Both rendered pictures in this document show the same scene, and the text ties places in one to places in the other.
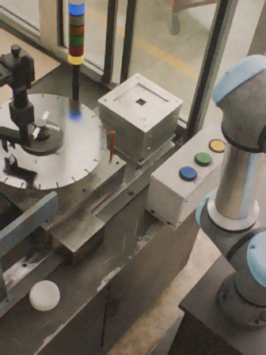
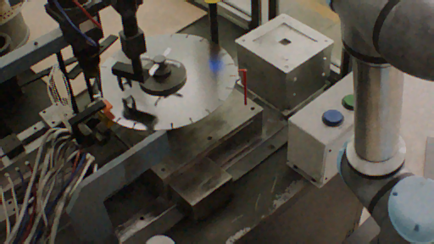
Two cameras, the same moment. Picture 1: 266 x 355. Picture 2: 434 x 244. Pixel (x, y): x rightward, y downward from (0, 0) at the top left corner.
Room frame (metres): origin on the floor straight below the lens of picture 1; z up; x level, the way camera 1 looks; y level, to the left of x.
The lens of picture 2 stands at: (0.01, -0.16, 1.73)
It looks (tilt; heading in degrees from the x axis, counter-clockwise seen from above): 43 degrees down; 13
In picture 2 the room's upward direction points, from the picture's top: 1 degrees counter-clockwise
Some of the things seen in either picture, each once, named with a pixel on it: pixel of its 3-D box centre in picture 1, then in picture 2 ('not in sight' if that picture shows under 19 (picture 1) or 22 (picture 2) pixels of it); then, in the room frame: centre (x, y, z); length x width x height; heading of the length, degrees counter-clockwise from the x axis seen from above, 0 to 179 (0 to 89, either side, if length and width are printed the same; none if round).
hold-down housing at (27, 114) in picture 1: (19, 87); (127, 12); (0.78, 0.26, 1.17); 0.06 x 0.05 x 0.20; 138
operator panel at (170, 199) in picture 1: (193, 174); (344, 123); (0.92, -0.17, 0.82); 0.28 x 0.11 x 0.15; 147
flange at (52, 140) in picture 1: (40, 134); (161, 72); (0.85, 0.24, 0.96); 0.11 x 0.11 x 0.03
